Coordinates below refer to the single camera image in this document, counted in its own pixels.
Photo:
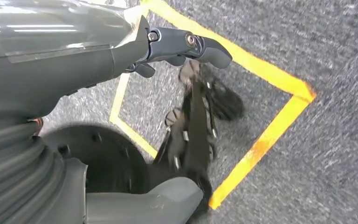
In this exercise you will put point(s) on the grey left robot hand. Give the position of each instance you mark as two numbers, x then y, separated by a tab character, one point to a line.
58	61

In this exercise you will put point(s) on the dark round robot hip joint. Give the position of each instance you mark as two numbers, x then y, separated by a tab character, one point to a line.
111	160

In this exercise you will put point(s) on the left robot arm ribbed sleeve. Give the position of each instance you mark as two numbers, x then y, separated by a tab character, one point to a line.
12	173

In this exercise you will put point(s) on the black left robot leg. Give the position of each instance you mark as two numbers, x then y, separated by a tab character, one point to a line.
197	123

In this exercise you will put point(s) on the yellow floor tape square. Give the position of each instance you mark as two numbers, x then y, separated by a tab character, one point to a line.
290	85

